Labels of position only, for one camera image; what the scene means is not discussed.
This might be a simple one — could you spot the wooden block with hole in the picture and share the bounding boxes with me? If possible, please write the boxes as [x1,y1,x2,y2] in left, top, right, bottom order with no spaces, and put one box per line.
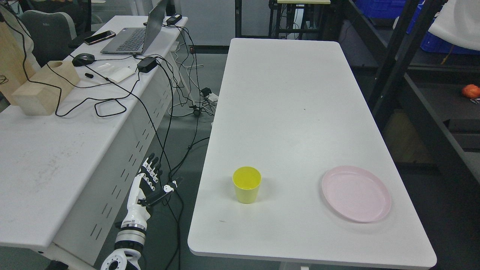
[12,60,80,115]

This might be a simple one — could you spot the grey office chair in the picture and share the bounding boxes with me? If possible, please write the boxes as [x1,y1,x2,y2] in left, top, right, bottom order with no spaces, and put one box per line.
[19,10,77,67]

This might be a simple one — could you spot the black metal shelf rack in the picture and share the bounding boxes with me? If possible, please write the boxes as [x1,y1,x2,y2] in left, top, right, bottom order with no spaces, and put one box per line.
[336,0,479,184]

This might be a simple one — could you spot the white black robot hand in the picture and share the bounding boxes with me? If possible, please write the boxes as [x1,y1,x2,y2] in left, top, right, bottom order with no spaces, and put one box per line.
[121,153,181,230]

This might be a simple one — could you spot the yellow plastic cup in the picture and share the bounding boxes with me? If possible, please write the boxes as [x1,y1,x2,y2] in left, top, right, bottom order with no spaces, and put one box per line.
[232,167,262,204]

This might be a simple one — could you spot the white desk with panel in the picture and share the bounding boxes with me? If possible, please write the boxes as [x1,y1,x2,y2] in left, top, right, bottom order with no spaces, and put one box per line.
[0,27,180,270]

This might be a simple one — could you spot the grey laptop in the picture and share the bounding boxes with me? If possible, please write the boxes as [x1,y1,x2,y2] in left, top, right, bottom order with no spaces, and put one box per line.
[101,0,168,55]

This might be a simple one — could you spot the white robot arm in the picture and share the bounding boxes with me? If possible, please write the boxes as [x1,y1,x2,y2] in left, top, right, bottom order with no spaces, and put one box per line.
[100,226,146,270]

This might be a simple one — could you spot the orange object on shelf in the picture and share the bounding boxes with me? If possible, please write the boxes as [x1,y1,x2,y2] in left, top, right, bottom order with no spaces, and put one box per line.
[461,84,480,99]

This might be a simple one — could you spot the pink plastic plate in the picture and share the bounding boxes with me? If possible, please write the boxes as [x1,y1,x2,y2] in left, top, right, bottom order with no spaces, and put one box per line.
[321,165,392,223]

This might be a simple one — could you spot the white paper packet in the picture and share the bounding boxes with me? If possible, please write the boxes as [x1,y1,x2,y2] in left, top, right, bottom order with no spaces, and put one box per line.
[95,63,135,83]

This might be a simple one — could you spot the black power adapter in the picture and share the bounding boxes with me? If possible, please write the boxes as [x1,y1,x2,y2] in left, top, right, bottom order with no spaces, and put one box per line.
[137,57,158,73]

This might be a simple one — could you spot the black computer mouse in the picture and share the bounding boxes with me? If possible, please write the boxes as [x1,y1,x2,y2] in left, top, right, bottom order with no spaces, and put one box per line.
[72,53,96,67]

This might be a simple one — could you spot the black smartphone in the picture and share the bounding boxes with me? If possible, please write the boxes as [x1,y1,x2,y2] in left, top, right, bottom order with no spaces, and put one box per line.
[84,30,116,45]

